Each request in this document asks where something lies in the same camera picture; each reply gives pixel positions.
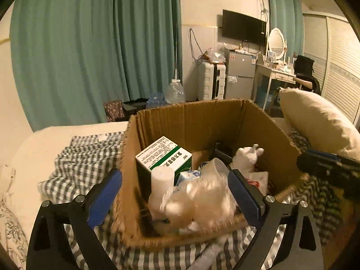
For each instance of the red and white packet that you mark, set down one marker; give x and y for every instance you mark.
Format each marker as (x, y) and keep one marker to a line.
(258, 180)

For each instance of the green and white medicine box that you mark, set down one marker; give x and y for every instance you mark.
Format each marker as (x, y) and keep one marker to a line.
(160, 152)

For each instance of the white plastic cup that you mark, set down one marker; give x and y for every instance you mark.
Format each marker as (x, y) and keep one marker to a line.
(213, 167)

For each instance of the cream pillow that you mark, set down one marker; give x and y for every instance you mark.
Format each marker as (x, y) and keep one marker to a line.
(317, 118)

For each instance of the white suitcase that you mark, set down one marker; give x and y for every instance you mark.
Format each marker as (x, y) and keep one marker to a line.
(206, 81)

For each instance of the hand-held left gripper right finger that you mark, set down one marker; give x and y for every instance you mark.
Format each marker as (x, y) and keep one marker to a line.
(244, 199)

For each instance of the black chair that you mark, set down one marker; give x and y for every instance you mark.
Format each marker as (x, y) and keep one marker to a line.
(312, 83)

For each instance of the floral fabric bag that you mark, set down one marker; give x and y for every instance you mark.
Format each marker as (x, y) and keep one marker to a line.
(112, 111)

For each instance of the grey mini fridge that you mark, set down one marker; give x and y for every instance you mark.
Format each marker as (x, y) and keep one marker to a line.
(239, 70)

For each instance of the black bag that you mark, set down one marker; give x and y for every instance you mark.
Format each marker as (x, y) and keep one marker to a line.
(303, 66)

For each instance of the clear plastic bag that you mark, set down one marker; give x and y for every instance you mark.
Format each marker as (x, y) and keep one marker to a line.
(218, 56)

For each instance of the white vanity desk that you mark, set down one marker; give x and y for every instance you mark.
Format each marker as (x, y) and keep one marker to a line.
(270, 71)

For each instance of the blue and white small box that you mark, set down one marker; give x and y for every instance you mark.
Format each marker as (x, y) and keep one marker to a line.
(189, 176)

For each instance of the pack of water bottles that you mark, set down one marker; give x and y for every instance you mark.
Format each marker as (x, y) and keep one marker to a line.
(156, 99)

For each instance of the brown cardboard box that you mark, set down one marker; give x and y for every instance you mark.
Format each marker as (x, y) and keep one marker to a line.
(197, 121)

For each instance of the white wardrobe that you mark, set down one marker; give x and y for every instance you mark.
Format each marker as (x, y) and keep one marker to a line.
(337, 62)

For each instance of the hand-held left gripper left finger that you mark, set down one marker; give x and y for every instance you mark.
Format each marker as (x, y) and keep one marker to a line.
(104, 199)

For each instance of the floral print pillow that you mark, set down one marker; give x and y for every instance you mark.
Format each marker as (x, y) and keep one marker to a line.
(11, 225)

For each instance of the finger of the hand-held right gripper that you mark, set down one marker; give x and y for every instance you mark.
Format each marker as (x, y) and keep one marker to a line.
(323, 154)
(309, 165)

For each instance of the wide green curtain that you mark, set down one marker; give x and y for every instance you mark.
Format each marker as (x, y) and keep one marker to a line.
(84, 47)

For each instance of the white plush toy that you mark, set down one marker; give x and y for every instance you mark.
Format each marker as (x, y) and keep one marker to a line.
(202, 202)
(246, 157)

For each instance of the black wall television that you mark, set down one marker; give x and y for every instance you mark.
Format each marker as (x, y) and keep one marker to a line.
(243, 26)

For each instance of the black object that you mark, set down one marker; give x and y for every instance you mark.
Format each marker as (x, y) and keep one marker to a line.
(222, 151)

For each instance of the clear water jug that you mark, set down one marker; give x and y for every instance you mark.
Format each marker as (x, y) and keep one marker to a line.
(174, 91)

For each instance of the narrow green curtain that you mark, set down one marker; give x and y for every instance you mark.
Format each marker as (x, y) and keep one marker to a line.
(284, 14)

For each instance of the grey checked blanket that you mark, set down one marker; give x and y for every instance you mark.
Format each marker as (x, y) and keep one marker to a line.
(73, 171)

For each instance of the white oval mirror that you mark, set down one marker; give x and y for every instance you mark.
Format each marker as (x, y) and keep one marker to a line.
(275, 42)

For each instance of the white plastic bottle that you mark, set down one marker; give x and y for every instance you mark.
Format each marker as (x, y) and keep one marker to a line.
(160, 182)

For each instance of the white curtain wand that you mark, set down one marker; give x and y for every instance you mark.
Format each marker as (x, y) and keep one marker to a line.
(176, 62)

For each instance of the dark flat bag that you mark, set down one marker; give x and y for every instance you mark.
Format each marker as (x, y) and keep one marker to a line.
(135, 104)

